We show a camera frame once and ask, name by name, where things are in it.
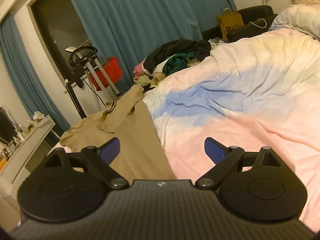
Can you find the tissue box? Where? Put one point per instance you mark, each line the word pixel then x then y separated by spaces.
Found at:
pixel 38 117

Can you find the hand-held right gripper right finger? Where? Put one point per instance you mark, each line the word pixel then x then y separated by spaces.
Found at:
pixel 214 148

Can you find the brown paper bag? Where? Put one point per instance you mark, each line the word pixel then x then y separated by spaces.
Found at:
pixel 230 23

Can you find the white desk with clutter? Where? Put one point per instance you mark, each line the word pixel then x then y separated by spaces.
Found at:
pixel 22 152

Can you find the beige pants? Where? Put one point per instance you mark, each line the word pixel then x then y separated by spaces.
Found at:
pixel 130 127

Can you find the teal curtain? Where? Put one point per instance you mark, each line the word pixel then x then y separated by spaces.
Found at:
pixel 140 22
pixel 27 75

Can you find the cream pillow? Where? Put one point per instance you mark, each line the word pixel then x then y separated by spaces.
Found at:
pixel 300 17

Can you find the black sofa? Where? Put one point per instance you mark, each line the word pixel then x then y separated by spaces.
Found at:
pixel 247 21

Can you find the red bag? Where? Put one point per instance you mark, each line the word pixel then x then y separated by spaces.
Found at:
pixel 110 72

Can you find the pile of dark clothes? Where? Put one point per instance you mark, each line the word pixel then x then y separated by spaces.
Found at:
pixel 175 56

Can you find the pastel tie-dye duvet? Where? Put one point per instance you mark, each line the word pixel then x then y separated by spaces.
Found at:
pixel 237 100

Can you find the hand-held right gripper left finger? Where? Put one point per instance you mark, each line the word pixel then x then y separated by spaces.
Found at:
pixel 110 148

